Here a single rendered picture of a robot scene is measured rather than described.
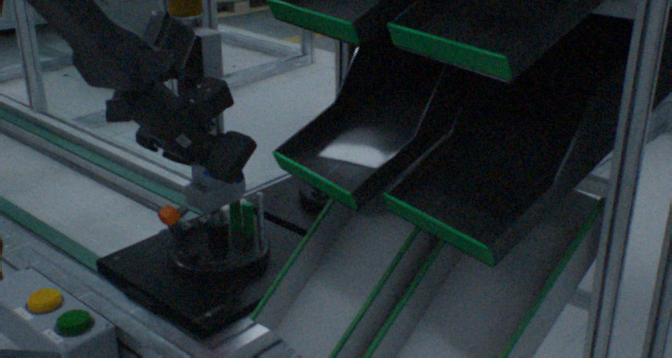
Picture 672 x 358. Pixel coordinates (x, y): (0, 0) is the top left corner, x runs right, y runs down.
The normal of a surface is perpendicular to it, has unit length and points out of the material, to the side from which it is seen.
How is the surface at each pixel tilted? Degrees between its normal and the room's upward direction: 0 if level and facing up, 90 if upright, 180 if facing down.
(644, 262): 0
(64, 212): 0
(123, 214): 0
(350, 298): 45
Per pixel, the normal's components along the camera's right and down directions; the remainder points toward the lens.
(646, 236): 0.00, -0.91
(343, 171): -0.33, -0.72
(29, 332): -0.68, 0.30
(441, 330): -0.56, -0.47
